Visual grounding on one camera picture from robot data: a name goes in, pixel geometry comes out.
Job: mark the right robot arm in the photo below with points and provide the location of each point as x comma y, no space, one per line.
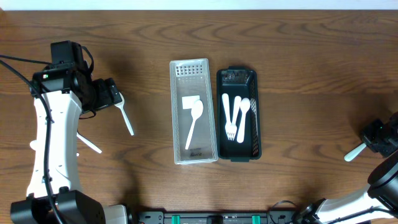
378,199

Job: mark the white slim plastic spoon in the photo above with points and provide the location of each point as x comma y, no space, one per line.
196,112

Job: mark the white wide-handled plastic spoon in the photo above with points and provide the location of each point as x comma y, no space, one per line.
244,106

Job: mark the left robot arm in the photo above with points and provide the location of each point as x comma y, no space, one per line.
54,194

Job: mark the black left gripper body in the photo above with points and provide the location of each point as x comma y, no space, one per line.
113,92

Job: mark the dark green plastic basket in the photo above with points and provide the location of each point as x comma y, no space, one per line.
238,81

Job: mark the white perforated plastic basket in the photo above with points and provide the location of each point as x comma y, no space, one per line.
190,81

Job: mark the black mounting rail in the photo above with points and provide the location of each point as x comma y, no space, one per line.
282,212

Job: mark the white slim plastic fork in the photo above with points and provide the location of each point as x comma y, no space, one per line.
355,152

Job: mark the white wide-handled plastic fork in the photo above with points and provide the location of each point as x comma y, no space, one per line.
225,100

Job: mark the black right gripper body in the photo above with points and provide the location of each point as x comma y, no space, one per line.
383,137

